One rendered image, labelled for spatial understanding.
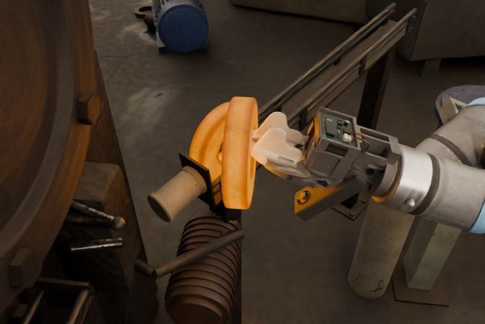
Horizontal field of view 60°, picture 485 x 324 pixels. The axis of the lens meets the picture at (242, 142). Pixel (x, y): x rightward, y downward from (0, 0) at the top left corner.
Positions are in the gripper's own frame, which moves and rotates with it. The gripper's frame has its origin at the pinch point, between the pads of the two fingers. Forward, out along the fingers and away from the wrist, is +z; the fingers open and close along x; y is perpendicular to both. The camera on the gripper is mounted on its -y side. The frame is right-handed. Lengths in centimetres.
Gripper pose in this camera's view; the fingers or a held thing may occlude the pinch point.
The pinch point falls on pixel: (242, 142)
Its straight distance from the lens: 58.7
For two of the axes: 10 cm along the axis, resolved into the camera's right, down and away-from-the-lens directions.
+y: 2.8, -7.2, -6.3
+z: -9.5, -2.9, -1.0
